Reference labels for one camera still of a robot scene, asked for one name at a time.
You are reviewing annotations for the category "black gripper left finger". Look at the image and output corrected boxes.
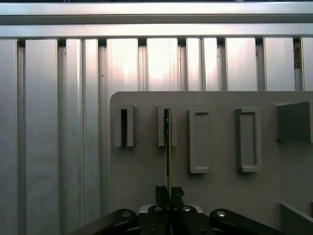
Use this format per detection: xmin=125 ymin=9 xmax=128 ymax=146
xmin=65 ymin=186 xmax=170 ymax=235

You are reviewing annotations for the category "green RAM stick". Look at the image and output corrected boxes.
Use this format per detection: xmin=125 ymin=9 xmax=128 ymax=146
xmin=165 ymin=109 xmax=173 ymax=235

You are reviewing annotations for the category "grey parts rack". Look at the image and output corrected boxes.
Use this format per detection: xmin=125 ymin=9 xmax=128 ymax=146
xmin=110 ymin=91 xmax=313 ymax=235

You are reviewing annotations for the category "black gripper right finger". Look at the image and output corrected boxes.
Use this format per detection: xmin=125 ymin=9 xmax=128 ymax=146
xmin=171 ymin=186 xmax=291 ymax=235

